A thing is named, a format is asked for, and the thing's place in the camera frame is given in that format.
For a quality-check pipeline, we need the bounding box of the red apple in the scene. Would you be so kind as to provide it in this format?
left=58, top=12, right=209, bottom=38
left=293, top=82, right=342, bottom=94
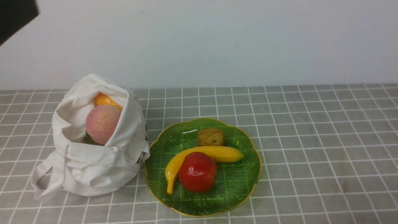
left=179, top=152, right=217, bottom=193

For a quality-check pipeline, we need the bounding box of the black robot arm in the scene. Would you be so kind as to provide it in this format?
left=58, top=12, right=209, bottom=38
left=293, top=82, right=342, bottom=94
left=0, top=0, right=39, bottom=45

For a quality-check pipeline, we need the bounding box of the green glass plate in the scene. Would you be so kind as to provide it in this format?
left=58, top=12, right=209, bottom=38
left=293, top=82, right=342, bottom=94
left=145, top=118, right=262, bottom=218

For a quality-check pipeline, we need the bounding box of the white cloth bag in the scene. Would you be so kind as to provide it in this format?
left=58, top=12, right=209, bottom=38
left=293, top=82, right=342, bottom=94
left=30, top=74, right=150, bottom=202

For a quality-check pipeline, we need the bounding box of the green fruit in bag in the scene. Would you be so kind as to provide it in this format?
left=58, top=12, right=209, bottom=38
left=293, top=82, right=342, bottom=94
left=83, top=132, right=103, bottom=146

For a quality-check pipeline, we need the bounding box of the yellow banana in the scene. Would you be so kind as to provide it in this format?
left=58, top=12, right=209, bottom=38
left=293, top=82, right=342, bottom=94
left=164, top=146, right=244, bottom=195

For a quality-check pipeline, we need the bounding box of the pink peach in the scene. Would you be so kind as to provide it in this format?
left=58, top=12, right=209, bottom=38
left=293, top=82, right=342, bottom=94
left=86, top=105, right=121, bottom=146

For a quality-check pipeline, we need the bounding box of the orange fruit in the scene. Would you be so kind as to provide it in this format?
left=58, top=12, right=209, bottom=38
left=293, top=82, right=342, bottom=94
left=94, top=93, right=123, bottom=111

